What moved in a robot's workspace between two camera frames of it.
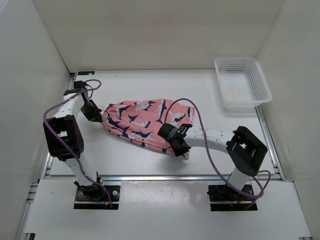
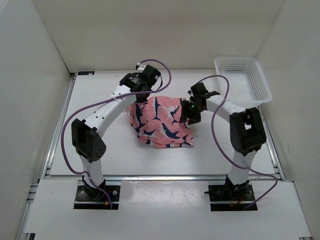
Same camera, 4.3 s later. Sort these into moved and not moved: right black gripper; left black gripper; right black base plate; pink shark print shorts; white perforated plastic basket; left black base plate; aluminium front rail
Moved: pink shark print shorts; right black gripper; left black gripper
Not moved: left black base plate; right black base plate; aluminium front rail; white perforated plastic basket
